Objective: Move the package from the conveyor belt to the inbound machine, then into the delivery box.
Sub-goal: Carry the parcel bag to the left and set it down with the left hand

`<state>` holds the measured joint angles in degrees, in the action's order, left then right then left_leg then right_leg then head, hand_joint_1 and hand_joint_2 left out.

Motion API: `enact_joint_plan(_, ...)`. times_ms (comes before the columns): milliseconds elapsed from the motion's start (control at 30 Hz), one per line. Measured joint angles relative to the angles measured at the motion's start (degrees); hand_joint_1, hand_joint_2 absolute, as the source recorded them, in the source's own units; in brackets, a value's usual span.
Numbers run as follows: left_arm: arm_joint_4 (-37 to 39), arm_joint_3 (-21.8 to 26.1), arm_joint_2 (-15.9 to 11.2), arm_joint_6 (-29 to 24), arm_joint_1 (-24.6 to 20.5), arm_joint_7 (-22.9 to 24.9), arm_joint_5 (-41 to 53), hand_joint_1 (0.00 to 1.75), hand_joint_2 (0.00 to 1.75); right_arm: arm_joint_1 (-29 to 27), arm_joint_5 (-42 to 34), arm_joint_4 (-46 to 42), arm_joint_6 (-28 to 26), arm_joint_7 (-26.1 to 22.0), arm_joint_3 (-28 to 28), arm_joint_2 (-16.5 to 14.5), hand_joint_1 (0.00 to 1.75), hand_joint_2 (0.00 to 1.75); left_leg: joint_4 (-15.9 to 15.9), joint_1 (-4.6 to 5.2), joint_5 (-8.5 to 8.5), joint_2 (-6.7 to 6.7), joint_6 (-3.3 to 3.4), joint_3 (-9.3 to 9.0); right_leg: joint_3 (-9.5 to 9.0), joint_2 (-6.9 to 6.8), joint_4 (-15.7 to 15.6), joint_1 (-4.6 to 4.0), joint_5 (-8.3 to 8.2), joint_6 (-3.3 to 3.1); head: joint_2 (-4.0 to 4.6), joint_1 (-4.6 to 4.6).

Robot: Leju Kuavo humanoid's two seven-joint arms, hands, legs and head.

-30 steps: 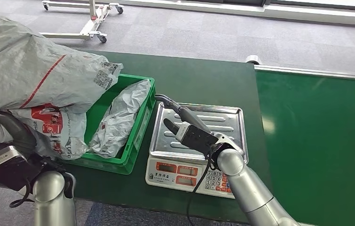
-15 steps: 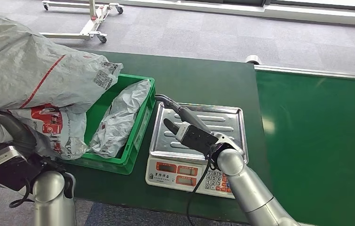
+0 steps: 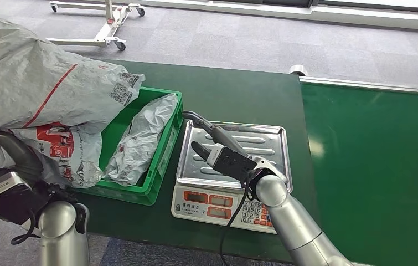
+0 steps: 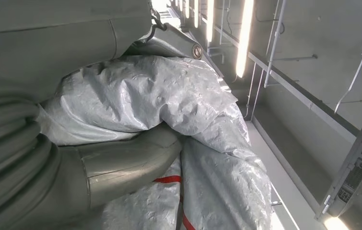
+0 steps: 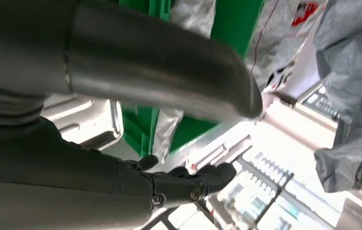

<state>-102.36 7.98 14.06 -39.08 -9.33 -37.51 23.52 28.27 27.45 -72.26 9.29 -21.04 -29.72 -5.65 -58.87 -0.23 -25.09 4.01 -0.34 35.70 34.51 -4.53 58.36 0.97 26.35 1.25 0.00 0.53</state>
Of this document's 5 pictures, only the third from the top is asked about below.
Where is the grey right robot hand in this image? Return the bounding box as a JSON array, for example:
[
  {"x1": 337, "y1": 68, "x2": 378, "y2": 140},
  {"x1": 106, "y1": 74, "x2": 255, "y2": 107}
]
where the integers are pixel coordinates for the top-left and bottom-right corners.
[{"x1": 183, "y1": 110, "x2": 250, "y2": 162}]

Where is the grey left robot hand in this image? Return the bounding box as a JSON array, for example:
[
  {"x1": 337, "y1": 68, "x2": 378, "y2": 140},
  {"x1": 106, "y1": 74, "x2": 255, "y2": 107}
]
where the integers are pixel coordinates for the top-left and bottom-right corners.
[{"x1": 0, "y1": 130, "x2": 44, "y2": 192}]

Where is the grey courier bag red print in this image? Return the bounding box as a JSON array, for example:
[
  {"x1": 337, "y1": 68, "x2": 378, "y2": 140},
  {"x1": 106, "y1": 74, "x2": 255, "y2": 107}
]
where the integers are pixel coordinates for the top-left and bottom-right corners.
[{"x1": 0, "y1": 16, "x2": 146, "y2": 190}]

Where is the green conveyor belt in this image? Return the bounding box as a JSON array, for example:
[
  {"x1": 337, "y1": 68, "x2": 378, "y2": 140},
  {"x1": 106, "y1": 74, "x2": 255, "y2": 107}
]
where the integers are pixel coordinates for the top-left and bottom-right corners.
[{"x1": 290, "y1": 65, "x2": 418, "y2": 266}]

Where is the steel weighing tray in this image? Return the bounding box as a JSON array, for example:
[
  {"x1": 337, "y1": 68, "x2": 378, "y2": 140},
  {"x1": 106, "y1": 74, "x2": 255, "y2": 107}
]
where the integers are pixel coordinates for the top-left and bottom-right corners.
[{"x1": 175, "y1": 120, "x2": 293, "y2": 195}]

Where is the white electronic scale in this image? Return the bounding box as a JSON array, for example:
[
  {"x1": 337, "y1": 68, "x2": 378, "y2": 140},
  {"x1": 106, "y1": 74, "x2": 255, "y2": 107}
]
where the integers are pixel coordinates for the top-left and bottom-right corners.
[{"x1": 171, "y1": 120, "x2": 293, "y2": 234}]

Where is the crumpled plain grey courier bag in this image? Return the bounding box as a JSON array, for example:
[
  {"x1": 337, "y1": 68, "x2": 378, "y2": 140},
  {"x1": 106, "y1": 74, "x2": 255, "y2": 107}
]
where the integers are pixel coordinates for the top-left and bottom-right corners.
[{"x1": 103, "y1": 93, "x2": 179, "y2": 187}]

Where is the green plastic crate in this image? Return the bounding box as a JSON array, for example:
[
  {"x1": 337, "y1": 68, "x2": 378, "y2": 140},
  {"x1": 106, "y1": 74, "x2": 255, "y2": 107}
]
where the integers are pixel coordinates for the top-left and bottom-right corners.
[{"x1": 73, "y1": 86, "x2": 185, "y2": 206}]

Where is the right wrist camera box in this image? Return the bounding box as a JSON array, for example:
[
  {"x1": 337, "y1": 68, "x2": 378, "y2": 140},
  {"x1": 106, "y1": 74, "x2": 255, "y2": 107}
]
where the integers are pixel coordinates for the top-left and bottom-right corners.
[{"x1": 207, "y1": 144, "x2": 258, "y2": 181}]

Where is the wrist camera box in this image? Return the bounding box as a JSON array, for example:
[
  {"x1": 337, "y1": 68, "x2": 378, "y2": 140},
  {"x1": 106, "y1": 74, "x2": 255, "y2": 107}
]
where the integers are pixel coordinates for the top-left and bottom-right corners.
[
  {"x1": 207, "y1": 144, "x2": 258, "y2": 181},
  {"x1": 0, "y1": 171, "x2": 50, "y2": 226}
]

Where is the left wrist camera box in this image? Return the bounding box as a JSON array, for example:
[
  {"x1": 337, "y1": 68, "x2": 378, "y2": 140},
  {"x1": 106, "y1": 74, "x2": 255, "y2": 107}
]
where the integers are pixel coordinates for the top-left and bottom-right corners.
[{"x1": 0, "y1": 171, "x2": 50, "y2": 226}]

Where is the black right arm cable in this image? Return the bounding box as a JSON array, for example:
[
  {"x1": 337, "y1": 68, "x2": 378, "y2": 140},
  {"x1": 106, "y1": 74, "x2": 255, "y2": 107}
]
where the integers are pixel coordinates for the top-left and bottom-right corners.
[{"x1": 219, "y1": 172, "x2": 251, "y2": 266}]

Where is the white wheeled stand frame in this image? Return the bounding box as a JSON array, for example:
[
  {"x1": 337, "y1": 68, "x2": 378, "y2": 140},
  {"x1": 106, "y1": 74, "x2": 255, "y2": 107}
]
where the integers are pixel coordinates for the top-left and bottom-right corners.
[{"x1": 46, "y1": 0, "x2": 146, "y2": 52}]

